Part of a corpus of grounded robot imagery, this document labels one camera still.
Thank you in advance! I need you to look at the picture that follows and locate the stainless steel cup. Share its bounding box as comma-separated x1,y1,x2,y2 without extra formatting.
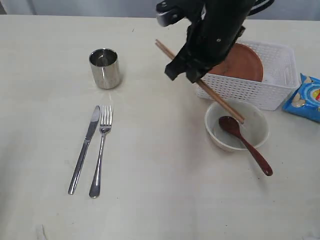
88,48,121,90

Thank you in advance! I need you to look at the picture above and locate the brown wooden chopstick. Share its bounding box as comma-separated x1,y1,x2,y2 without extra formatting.
155,38,245,123
154,41,245,125

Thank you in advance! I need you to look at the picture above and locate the brown round plate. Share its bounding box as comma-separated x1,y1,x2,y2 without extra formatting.
208,43,264,82

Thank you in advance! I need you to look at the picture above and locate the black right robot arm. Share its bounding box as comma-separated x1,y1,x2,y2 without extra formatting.
155,0,273,83

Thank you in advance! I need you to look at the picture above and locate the stainless steel table knife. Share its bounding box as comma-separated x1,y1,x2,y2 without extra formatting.
68,105,101,195

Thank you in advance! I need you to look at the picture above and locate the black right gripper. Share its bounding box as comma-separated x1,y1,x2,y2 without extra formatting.
164,21,245,83

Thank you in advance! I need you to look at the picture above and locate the stainless steel fork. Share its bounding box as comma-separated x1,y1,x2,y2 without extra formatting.
89,105,113,198

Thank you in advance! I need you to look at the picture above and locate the white plastic perforated basket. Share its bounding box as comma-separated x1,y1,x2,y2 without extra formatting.
202,40,301,111

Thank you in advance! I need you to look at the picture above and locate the blue Lays chips bag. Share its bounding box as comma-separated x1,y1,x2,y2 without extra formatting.
282,73,320,123

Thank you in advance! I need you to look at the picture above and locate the white floral ceramic bowl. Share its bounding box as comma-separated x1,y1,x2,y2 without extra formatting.
204,100,270,153

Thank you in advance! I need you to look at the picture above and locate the stainless steel spoon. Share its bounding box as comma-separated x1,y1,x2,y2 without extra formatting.
218,116,273,176

